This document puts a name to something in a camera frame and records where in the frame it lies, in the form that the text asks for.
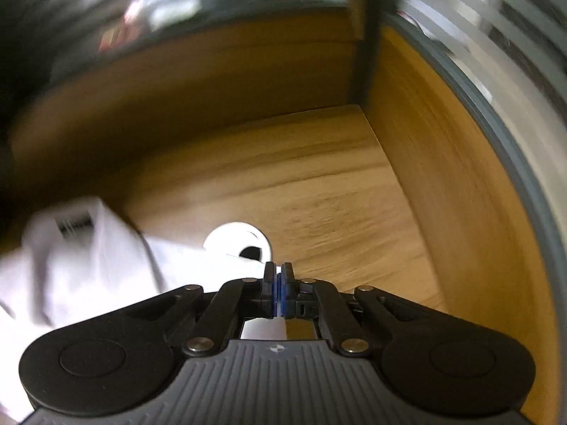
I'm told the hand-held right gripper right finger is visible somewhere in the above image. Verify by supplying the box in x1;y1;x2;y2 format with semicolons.
279;262;434;357

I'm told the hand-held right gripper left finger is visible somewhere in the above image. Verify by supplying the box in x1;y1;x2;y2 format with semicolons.
126;262;278;358

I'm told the white dress shirt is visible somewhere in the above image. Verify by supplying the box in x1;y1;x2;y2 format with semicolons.
0;195;288;421

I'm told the striped frosted desk partition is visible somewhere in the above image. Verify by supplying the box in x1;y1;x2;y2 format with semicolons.
390;0;567;284

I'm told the white cable grommet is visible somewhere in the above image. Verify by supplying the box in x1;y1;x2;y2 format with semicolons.
203;222;272;271

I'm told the black partition corner post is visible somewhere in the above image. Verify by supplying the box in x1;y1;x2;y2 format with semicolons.
349;0;409;103

